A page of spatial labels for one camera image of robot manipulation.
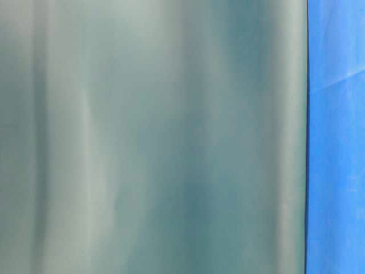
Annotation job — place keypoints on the grey-green backdrop curtain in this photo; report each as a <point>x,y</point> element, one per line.
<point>153,136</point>

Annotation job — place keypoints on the blue table cloth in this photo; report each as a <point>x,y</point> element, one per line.
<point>335,207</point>

